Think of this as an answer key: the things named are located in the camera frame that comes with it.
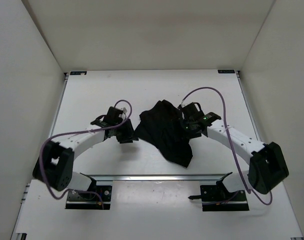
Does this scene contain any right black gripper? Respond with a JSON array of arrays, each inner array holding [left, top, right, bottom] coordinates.
[[171, 117, 201, 143]]

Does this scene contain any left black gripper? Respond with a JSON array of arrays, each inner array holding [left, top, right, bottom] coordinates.
[[114, 117, 139, 143]]

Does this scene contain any black pleated skirt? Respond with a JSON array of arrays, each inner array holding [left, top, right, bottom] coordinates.
[[134, 99, 193, 168]]

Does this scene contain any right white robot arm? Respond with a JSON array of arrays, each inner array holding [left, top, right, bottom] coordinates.
[[183, 112, 289, 200]]

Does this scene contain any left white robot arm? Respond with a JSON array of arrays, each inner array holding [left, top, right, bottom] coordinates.
[[42, 119, 138, 199]]

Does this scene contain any right table label sticker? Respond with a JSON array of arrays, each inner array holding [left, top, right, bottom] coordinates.
[[217, 69, 235, 74]]

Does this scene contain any table label sticker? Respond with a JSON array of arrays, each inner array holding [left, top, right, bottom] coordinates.
[[69, 71, 87, 76], [217, 69, 235, 74]]

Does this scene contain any left table label sticker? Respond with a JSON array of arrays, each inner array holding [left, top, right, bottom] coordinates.
[[69, 71, 87, 76]]

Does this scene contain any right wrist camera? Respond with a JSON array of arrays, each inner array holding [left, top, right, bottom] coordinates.
[[178, 102, 204, 120]]

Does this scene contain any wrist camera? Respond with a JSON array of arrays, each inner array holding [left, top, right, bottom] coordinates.
[[178, 102, 204, 120], [103, 106, 127, 125]]

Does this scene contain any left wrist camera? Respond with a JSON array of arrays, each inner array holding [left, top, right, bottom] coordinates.
[[103, 106, 127, 125]]

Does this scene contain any aluminium front rail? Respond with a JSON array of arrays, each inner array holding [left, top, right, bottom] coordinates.
[[90, 174, 225, 182]]

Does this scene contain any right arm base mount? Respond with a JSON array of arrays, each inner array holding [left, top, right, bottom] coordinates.
[[188, 185, 250, 212]]

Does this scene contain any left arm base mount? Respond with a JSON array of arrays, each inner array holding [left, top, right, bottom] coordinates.
[[65, 181, 113, 211]]

